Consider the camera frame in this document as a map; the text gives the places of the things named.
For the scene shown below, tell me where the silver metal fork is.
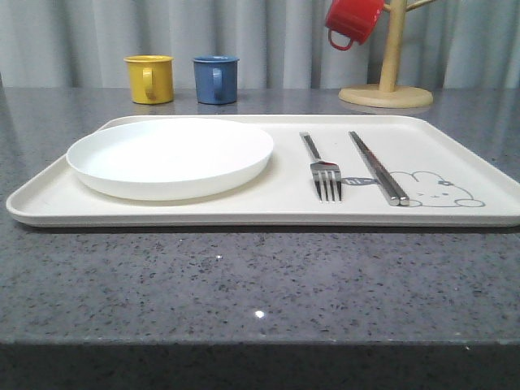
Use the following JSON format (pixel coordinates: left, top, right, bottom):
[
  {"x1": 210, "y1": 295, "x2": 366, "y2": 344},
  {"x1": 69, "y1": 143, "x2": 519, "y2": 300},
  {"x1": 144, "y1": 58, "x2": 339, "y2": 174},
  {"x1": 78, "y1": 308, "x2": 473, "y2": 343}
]
[{"x1": 300, "y1": 132, "x2": 343, "y2": 202}]

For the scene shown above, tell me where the white round plate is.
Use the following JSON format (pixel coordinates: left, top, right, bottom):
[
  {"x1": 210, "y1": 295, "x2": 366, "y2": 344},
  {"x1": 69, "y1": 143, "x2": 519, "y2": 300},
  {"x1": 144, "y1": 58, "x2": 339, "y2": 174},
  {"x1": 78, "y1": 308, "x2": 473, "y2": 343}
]
[{"x1": 66, "y1": 118, "x2": 274, "y2": 201}]

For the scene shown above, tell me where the silver metal chopstick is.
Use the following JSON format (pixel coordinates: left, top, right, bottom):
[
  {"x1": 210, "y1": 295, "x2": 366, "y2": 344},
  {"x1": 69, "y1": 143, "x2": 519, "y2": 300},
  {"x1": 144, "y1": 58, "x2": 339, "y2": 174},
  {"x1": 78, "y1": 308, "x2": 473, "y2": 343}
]
[
  {"x1": 363, "y1": 141, "x2": 410, "y2": 206},
  {"x1": 349, "y1": 132, "x2": 400, "y2": 206}
]

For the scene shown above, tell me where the blue enamel mug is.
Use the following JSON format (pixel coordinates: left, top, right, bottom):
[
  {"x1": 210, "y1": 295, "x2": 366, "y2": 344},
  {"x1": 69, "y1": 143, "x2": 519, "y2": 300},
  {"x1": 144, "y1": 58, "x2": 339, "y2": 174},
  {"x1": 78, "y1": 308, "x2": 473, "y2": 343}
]
[{"x1": 193, "y1": 55, "x2": 239, "y2": 105}]

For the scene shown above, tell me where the yellow enamel mug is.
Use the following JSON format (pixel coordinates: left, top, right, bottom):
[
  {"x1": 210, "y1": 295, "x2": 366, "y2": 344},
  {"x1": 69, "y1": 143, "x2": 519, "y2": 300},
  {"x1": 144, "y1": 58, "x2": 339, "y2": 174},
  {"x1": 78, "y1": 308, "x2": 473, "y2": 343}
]
[{"x1": 123, "y1": 55, "x2": 174, "y2": 105}]

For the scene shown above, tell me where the wooden mug tree stand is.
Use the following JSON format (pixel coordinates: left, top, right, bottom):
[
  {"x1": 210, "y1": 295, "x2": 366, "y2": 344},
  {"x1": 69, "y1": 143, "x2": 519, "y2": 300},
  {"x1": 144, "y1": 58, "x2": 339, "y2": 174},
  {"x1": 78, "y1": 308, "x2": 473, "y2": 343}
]
[{"x1": 338, "y1": 0, "x2": 433, "y2": 109}]

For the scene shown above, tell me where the cream rabbit serving tray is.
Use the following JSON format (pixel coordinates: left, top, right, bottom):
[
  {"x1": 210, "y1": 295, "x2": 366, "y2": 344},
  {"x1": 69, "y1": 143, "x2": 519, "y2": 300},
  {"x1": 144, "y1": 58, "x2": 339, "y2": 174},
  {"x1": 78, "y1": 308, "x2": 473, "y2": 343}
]
[{"x1": 6, "y1": 115, "x2": 519, "y2": 227}]

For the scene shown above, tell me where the red enamel mug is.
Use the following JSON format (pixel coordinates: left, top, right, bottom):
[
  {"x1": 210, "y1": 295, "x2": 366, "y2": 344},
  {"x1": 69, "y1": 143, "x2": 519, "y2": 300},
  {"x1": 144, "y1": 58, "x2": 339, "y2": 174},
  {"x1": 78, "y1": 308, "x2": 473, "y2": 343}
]
[{"x1": 325, "y1": 0, "x2": 385, "y2": 51}]

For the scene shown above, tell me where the grey pleated curtain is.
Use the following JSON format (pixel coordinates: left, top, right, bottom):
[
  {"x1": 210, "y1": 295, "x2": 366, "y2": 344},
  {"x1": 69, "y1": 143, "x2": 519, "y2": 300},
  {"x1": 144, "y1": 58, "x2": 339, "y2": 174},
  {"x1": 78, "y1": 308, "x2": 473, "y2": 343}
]
[{"x1": 1, "y1": 1, "x2": 519, "y2": 89}]

